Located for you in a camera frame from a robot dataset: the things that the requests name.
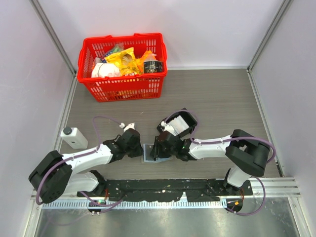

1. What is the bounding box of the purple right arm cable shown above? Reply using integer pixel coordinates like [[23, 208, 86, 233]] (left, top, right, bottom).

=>
[[165, 110, 277, 163]]

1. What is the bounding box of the white crumpled plastic bag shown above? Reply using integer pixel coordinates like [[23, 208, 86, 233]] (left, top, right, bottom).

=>
[[91, 63, 121, 78]]

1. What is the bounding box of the grey leather card holder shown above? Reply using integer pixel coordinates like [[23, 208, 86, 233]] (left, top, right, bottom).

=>
[[141, 144, 173, 164]]

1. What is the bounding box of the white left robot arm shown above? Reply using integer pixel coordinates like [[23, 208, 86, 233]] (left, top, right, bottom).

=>
[[29, 128, 143, 205]]

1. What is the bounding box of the yellow snack bag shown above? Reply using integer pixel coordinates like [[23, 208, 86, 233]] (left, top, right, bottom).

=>
[[105, 47, 141, 76]]

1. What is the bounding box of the stack of white cards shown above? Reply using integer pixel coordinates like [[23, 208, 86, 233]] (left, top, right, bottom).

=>
[[168, 116, 189, 135]]

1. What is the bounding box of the white slotted cable duct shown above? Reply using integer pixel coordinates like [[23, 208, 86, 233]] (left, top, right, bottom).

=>
[[42, 199, 227, 209]]

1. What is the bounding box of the black labelled bottle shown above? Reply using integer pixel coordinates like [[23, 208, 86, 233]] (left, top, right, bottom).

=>
[[143, 60, 163, 74]]

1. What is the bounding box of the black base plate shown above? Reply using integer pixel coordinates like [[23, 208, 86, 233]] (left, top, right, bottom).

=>
[[86, 179, 253, 202]]

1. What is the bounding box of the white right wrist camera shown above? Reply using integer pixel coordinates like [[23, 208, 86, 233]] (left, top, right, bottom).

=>
[[160, 121, 176, 136]]

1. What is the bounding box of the orange snack packet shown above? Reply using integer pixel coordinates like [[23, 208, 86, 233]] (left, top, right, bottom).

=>
[[136, 50, 157, 74]]

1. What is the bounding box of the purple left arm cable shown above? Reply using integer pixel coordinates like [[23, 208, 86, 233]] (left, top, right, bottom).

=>
[[36, 116, 124, 205]]

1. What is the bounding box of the red plastic shopping basket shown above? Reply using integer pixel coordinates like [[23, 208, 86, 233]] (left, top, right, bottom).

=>
[[77, 33, 167, 102]]

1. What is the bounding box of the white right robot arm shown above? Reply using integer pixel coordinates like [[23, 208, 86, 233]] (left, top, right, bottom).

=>
[[150, 129, 272, 195]]

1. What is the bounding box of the white device with grey button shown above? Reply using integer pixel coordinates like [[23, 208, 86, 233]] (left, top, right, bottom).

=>
[[60, 127, 88, 149]]

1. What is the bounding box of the black card box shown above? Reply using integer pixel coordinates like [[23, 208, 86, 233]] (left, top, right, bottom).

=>
[[157, 108, 198, 138]]

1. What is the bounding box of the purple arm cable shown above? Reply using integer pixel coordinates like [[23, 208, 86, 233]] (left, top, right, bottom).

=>
[[36, 116, 124, 205], [165, 110, 277, 163]]

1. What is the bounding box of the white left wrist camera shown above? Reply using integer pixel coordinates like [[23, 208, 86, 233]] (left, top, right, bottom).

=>
[[119, 122, 135, 132]]

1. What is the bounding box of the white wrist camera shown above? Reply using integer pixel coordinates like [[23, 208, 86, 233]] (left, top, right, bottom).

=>
[[160, 121, 176, 136], [119, 122, 135, 132]]

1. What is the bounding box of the green blue snack packet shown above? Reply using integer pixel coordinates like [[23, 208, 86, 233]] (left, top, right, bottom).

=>
[[100, 43, 124, 63]]

